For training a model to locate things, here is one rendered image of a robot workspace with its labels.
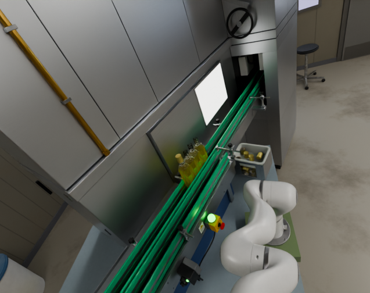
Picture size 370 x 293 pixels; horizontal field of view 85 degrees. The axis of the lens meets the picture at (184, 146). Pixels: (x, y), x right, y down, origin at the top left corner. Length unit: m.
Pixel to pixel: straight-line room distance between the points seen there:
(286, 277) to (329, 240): 1.63
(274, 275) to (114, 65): 0.97
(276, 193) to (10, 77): 1.06
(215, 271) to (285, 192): 0.66
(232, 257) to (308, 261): 1.52
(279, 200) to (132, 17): 1.06
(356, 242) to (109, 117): 2.13
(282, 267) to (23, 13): 1.07
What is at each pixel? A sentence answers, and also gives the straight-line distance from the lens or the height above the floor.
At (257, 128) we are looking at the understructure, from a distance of 2.31.
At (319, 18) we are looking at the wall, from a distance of 4.64.
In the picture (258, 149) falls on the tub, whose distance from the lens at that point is 1.55.
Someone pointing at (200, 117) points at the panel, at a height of 1.27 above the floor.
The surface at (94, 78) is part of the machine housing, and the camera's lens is 0.97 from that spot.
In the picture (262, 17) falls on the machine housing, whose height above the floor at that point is 1.66.
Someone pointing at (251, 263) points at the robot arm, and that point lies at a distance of 0.70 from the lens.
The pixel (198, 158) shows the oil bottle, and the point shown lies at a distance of 1.26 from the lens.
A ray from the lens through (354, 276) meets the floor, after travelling 2.22.
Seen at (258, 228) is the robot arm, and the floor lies 1.33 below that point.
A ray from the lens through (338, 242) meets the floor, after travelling 2.30.
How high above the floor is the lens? 2.04
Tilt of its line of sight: 37 degrees down
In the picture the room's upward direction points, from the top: 24 degrees counter-clockwise
